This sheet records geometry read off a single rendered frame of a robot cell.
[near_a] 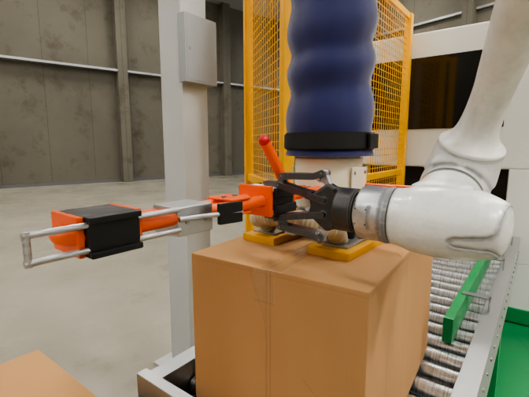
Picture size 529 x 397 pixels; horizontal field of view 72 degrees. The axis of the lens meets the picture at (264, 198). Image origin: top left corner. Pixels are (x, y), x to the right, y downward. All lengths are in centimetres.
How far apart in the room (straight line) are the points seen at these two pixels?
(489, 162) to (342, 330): 36
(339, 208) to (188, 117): 131
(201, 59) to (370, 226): 142
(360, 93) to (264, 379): 64
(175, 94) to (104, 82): 1104
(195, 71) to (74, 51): 1109
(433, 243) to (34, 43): 1243
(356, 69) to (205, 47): 112
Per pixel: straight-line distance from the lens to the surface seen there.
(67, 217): 50
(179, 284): 198
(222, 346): 85
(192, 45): 182
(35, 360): 138
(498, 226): 55
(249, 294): 75
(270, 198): 69
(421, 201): 56
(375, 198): 58
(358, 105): 86
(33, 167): 1236
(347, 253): 76
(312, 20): 89
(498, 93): 61
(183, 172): 181
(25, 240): 45
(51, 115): 1243
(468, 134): 66
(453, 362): 133
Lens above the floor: 118
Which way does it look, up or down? 8 degrees down
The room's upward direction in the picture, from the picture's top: straight up
